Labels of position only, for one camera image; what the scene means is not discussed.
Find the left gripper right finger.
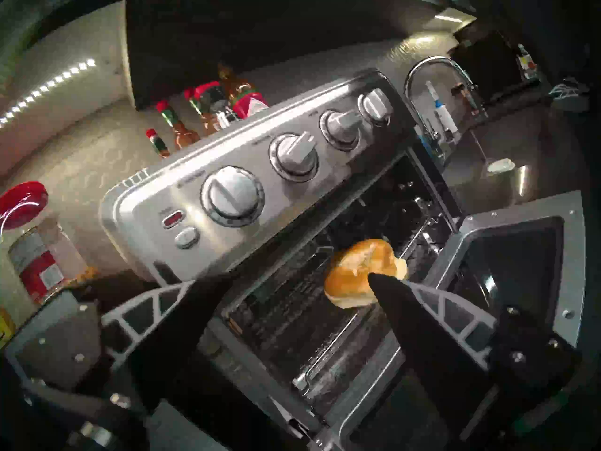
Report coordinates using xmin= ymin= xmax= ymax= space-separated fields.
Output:
xmin=367 ymin=272 xmax=583 ymax=439

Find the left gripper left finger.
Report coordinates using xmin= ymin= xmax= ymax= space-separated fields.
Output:
xmin=5 ymin=272 xmax=235 ymax=414

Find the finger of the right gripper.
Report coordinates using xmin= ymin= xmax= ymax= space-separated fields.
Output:
xmin=548 ymin=95 xmax=591 ymax=113
xmin=548 ymin=77 xmax=590 ymax=98

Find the golden bagel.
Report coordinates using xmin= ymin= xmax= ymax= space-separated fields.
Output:
xmin=324 ymin=239 xmax=408 ymax=310

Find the glass oven door with handle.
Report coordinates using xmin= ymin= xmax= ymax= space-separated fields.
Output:
xmin=310 ymin=190 xmax=587 ymax=451

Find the stainless steel toaster oven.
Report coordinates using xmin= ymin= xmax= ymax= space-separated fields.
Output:
xmin=99 ymin=69 xmax=463 ymax=451

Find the oven toast timer knob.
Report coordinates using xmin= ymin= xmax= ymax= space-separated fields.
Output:
xmin=358 ymin=88 xmax=394 ymax=127

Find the oven temperature knob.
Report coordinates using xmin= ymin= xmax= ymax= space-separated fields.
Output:
xmin=269 ymin=132 xmax=320 ymax=183

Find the oven function knob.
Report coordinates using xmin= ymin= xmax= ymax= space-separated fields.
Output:
xmin=319 ymin=109 xmax=365 ymax=152

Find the black coffee machine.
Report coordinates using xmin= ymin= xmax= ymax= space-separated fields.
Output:
xmin=448 ymin=30 xmax=541 ymax=104

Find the white lid paper coffee cup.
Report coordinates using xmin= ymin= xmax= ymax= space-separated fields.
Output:
xmin=485 ymin=157 xmax=517 ymax=176

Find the glass french press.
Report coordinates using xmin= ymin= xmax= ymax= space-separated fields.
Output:
xmin=451 ymin=81 xmax=482 ymax=116

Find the white bottle blue cap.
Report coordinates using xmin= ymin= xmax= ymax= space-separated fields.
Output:
xmin=425 ymin=81 xmax=463 ymax=144

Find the red lid plastic snack jar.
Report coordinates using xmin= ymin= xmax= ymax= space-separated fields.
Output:
xmin=0 ymin=181 xmax=98 ymax=306

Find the blue dish soap bottle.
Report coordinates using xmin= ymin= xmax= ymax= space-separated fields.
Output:
xmin=416 ymin=126 xmax=445 ymax=160

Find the chrome gooseneck faucet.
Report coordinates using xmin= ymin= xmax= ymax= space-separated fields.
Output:
xmin=404 ymin=56 xmax=489 ymax=143

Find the small red hot sauce bottle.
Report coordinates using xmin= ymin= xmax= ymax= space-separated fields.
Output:
xmin=146 ymin=128 xmax=171 ymax=159

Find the green neck hot sauce bottle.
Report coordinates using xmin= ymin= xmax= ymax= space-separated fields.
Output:
xmin=184 ymin=86 xmax=221 ymax=137
xmin=156 ymin=100 xmax=200 ymax=150

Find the large Tabasco sauce bottle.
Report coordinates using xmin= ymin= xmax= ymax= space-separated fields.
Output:
xmin=217 ymin=65 xmax=270 ymax=121

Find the LED light strip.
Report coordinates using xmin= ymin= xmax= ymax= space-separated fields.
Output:
xmin=0 ymin=59 xmax=97 ymax=129

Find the oven wire rack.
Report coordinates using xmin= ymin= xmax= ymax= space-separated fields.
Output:
xmin=225 ymin=220 xmax=451 ymax=394

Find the dark wall shelf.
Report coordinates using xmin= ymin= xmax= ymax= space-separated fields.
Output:
xmin=126 ymin=0 xmax=475 ymax=110

